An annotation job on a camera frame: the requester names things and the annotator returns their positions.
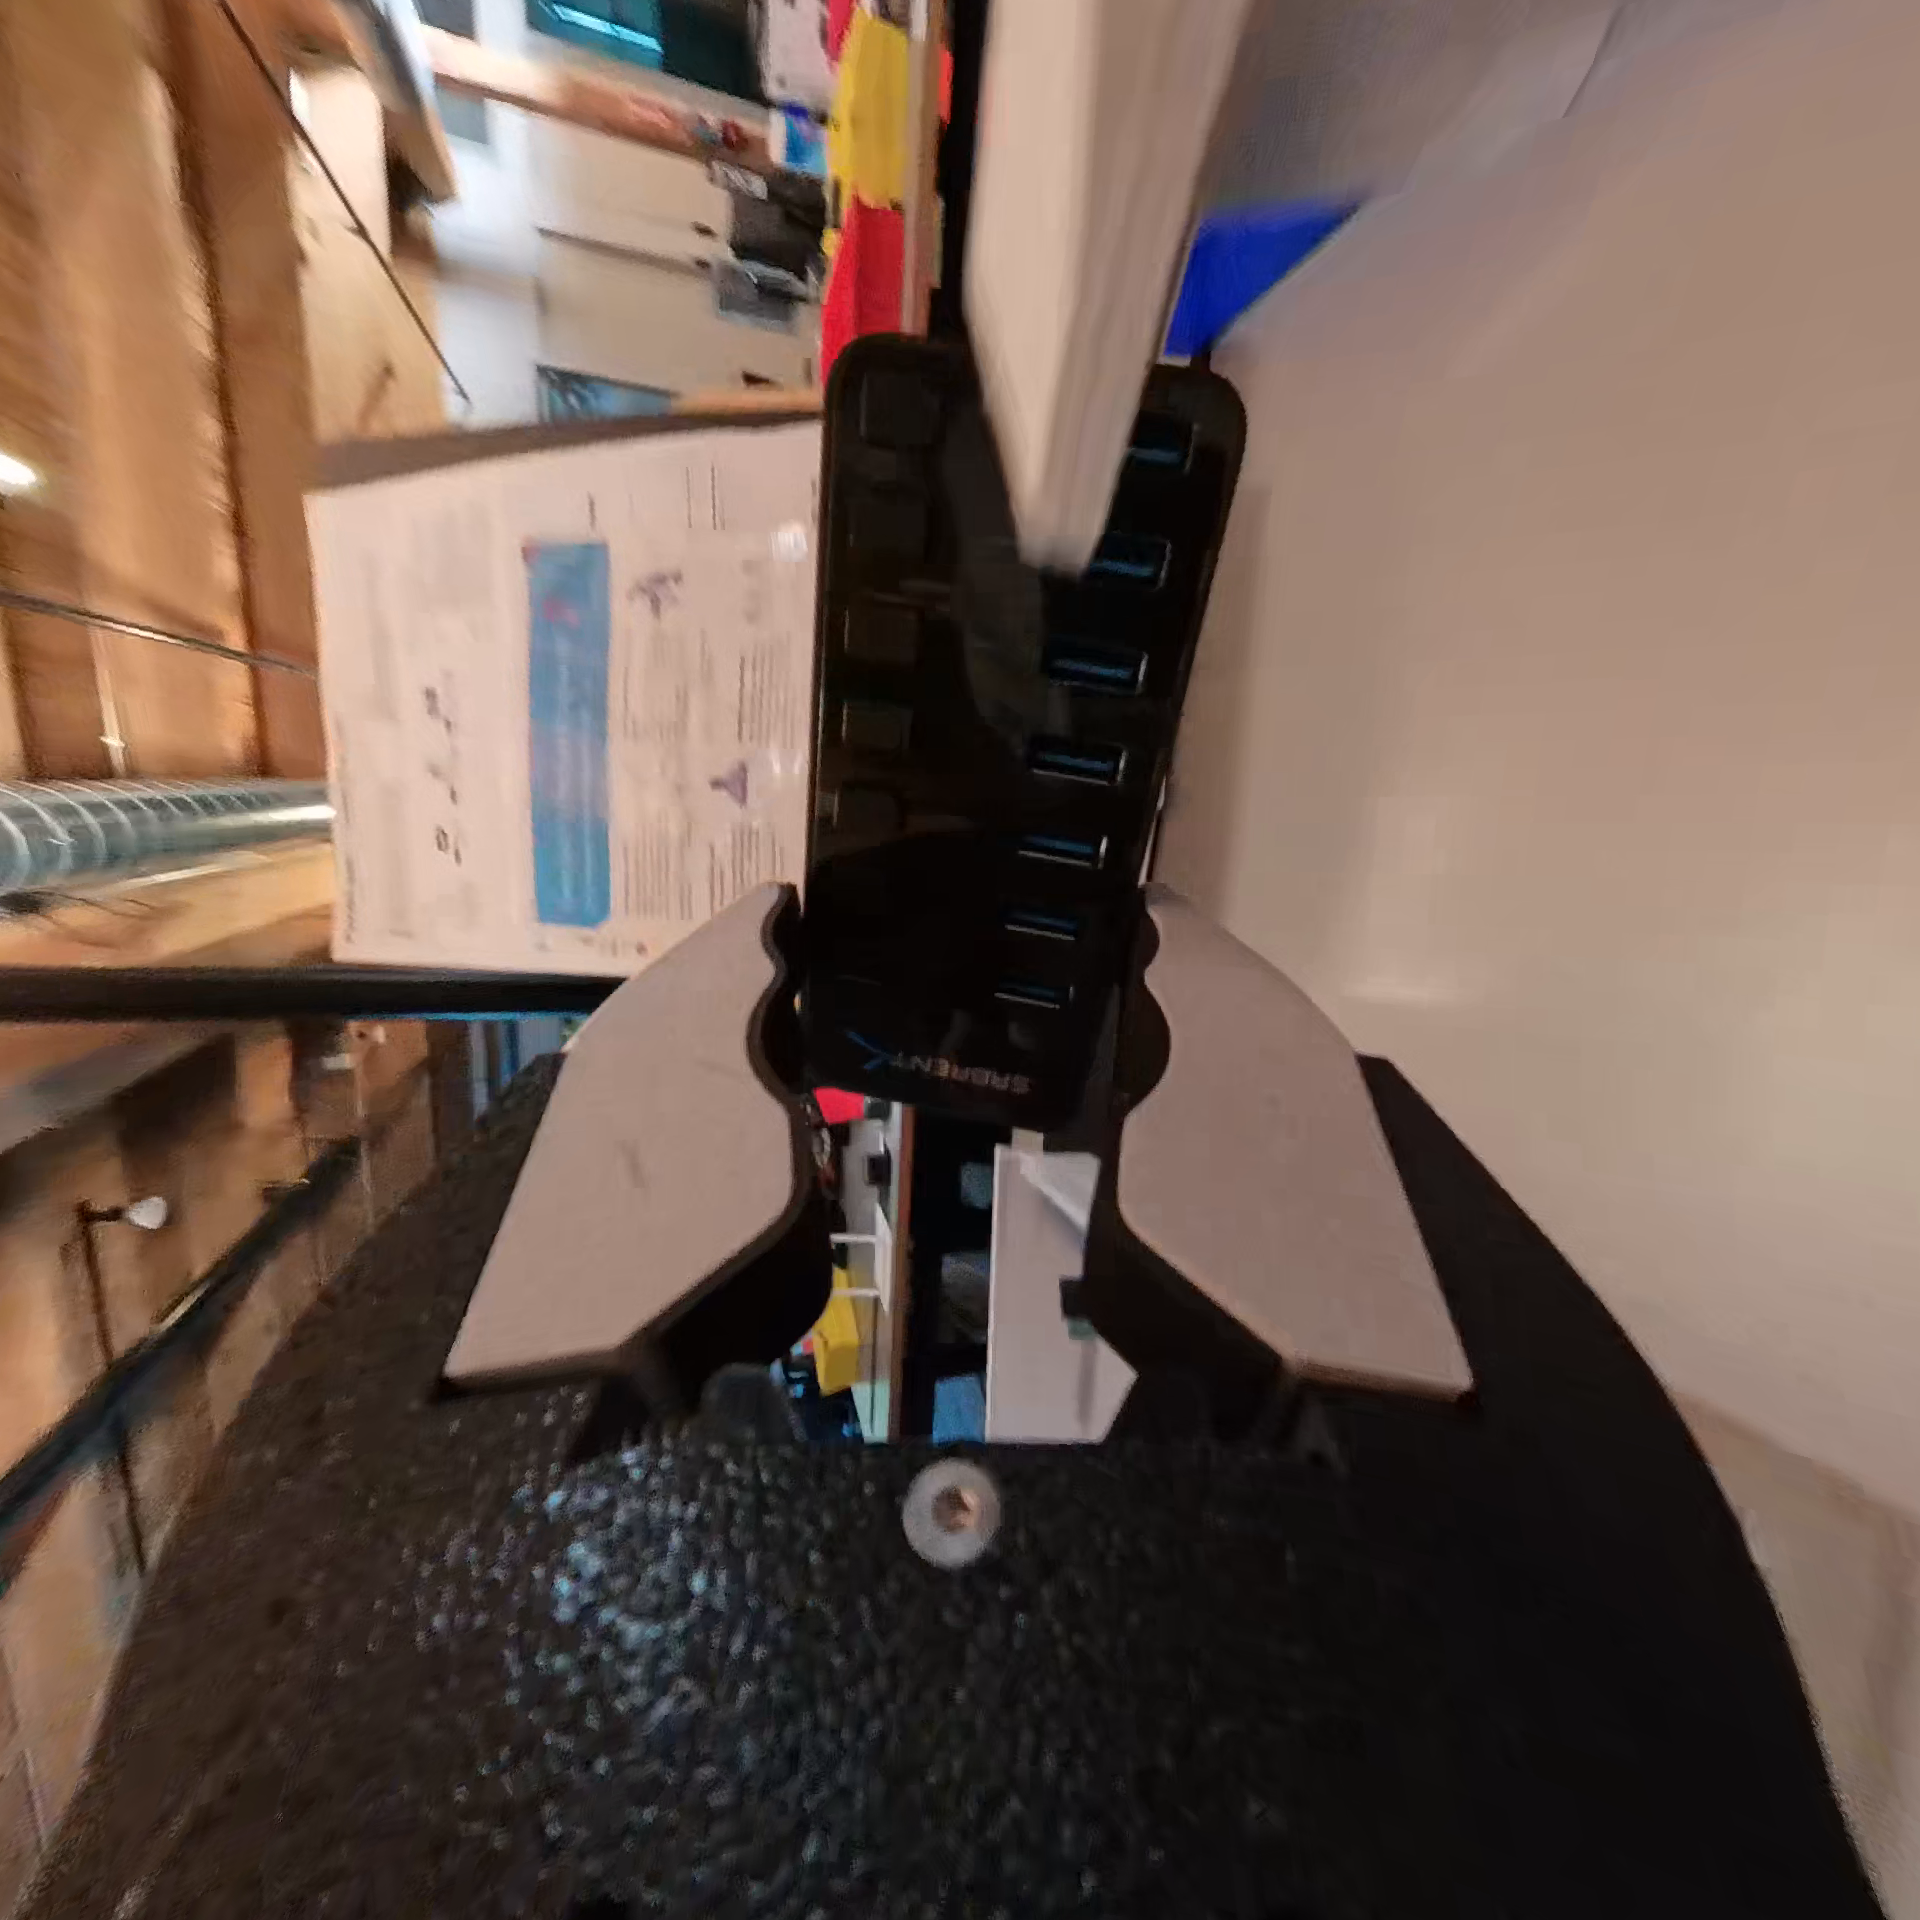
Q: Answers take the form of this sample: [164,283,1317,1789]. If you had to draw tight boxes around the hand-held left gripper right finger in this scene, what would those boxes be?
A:
[1079,885,1474,1403]

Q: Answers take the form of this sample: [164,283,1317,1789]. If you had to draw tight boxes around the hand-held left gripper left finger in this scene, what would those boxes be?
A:
[441,883,835,1389]

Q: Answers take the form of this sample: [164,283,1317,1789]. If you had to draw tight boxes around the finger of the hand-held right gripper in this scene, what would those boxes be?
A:
[960,0,1256,577]

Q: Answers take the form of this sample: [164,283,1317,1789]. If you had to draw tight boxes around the black usb hub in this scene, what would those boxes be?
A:
[801,334,1251,1126]

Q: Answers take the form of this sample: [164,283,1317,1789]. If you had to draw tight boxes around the blue box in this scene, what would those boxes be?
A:
[1162,201,1368,361]

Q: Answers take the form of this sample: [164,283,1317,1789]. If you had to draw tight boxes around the yellow and red bins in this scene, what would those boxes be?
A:
[819,0,954,380]

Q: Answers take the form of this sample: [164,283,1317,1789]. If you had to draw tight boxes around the black bar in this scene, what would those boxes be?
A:
[0,966,618,1024]

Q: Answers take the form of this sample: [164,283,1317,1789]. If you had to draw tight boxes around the background shelving unit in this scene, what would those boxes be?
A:
[428,0,829,424]

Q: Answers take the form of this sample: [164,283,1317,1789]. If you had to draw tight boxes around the white printed poster board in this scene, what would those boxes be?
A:
[305,412,826,973]

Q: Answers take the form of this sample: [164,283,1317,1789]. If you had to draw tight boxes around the ribbed metal duct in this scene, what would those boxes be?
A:
[0,777,336,903]

